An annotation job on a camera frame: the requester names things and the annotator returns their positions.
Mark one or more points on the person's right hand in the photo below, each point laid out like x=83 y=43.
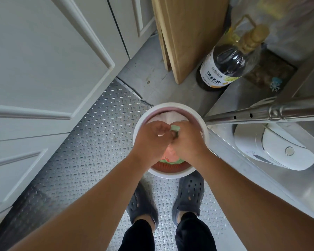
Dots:
x=191 y=146

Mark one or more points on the person's left hand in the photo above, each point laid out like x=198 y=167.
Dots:
x=149 y=143

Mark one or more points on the person's left fingers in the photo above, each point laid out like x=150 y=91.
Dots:
x=164 y=128

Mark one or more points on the person's right fingers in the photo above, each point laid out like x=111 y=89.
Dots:
x=180 y=129

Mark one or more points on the green and pink wrapper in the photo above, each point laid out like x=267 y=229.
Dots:
x=175 y=128

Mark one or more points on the person's right forearm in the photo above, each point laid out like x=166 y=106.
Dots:
x=251 y=206

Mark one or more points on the person's left forearm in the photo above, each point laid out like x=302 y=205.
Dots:
x=89 y=209

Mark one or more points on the white crumpled tissue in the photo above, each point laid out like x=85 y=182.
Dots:
x=167 y=117

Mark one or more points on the white round trash bin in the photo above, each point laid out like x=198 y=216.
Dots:
x=146 y=169

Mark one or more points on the grey clog shoe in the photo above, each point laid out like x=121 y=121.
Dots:
x=189 y=193
x=140 y=203

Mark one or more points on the cooking oil bottle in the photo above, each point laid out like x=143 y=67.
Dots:
x=225 y=62

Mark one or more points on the wooden board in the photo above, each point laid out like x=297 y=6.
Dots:
x=193 y=33

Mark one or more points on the chrome metal pole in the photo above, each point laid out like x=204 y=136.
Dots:
x=277 y=111

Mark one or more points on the blue snowflake sticker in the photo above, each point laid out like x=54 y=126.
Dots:
x=275 y=84

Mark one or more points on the black trouser leg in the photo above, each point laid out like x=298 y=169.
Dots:
x=195 y=233
x=137 y=236

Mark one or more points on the narrow white cabinet door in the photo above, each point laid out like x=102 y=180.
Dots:
x=136 y=20

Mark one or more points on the large white cabinet door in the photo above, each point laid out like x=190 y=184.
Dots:
x=47 y=54

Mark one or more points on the clear plastic bag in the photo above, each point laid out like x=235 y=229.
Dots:
x=290 y=20

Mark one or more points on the white panelled lower door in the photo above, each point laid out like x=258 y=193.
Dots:
x=13 y=169

